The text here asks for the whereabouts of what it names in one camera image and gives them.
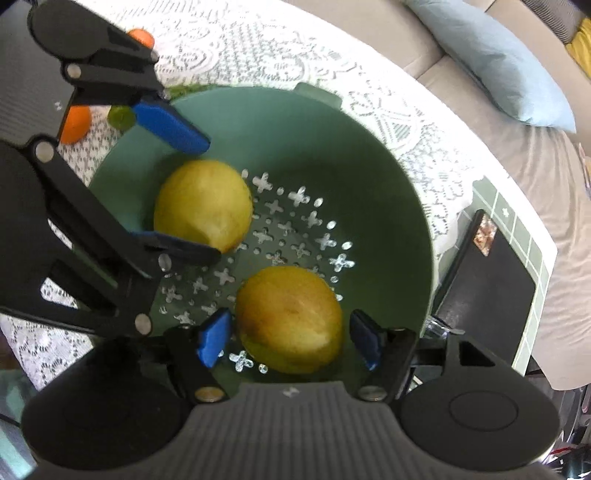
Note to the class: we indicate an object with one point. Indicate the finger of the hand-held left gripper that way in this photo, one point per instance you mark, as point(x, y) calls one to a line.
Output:
point(171, 124)
point(184, 247)

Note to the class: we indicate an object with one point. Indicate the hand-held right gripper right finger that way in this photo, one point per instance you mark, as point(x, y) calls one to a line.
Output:
point(367, 340)

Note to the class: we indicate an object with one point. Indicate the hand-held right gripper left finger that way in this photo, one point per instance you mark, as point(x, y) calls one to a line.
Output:
point(214, 336)

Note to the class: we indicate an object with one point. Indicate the yellow lemon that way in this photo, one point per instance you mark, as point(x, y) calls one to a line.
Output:
point(288, 318)
point(203, 205)

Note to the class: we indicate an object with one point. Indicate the green plastic colander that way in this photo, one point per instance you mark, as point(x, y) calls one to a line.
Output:
point(323, 161)

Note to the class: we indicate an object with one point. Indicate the green cucumber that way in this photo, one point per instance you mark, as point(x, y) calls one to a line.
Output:
point(121, 116)

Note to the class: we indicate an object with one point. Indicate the orange tangerine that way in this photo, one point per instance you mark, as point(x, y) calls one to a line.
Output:
point(141, 38)
point(76, 125)

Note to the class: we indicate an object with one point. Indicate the white lace tablecloth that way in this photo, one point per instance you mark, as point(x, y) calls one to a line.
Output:
point(258, 46)

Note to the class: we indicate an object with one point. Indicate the black flat case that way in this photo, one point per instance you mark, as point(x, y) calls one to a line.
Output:
point(494, 286)

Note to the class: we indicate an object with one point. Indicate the beige sofa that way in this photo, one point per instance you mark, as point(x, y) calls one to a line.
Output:
point(554, 194)

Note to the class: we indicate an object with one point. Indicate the books on sofa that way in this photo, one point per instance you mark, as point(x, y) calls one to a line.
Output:
point(585, 166)

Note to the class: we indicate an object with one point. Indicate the light blue pillow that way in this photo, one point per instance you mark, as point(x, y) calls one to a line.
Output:
point(498, 60)

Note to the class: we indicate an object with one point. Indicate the yellow pillow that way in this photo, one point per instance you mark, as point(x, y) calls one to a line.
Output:
point(582, 48)

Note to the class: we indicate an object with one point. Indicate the black white checked pillow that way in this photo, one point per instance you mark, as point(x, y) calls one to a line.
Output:
point(568, 18)

